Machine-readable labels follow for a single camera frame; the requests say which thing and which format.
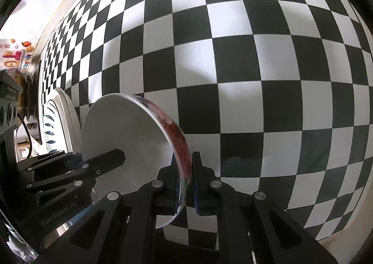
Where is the black white checkered mat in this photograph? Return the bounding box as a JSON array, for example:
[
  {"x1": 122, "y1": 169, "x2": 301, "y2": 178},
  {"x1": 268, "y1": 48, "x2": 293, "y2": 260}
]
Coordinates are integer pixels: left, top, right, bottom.
[{"x1": 41, "y1": 0, "x2": 372, "y2": 240}]

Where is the colourful wall sticker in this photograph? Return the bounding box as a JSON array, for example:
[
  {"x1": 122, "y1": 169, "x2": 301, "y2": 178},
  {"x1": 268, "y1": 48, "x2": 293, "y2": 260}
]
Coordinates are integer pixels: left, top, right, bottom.
[{"x1": 0, "y1": 39, "x2": 35, "y2": 72}]

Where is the white bowl red flower pattern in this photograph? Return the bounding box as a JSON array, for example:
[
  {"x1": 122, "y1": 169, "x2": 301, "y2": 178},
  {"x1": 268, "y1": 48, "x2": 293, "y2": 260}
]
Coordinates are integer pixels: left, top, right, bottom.
[{"x1": 81, "y1": 93, "x2": 192, "y2": 212}]

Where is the white plate with blue leaves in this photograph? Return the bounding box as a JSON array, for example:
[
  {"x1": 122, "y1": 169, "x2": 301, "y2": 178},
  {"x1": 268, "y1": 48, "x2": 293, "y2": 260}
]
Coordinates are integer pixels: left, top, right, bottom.
[{"x1": 42, "y1": 100, "x2": 73, "y2": 153}]

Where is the white plate with pink flower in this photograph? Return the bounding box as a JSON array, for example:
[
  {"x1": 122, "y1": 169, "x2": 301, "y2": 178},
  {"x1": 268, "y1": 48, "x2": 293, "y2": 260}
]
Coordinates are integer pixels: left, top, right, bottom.
[{"x1": 52, "y1": 88, "x2": 82, "y2": 152}]

